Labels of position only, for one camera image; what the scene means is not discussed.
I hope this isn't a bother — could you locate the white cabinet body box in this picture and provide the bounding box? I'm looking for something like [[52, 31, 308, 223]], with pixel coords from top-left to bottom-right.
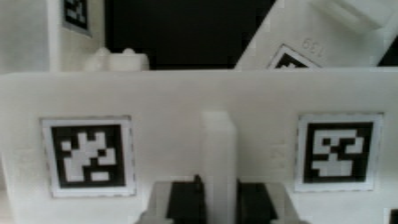
[[0, 0, 150, 74]]

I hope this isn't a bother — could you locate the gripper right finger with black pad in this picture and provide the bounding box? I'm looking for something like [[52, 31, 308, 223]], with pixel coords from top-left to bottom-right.
[[237, 178, 310, 224]]

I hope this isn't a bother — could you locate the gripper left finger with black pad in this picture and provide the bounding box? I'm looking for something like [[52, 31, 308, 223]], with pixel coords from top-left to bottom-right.
[[137, 173, 207, 224]]

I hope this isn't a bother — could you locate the white cabinet door panel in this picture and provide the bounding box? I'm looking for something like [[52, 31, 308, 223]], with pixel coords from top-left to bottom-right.
[[237, 0, 398, 70]]

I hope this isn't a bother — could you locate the white cabinet door with knob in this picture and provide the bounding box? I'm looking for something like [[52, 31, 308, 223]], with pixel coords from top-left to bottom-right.
[[0, 68, 398, 224]]

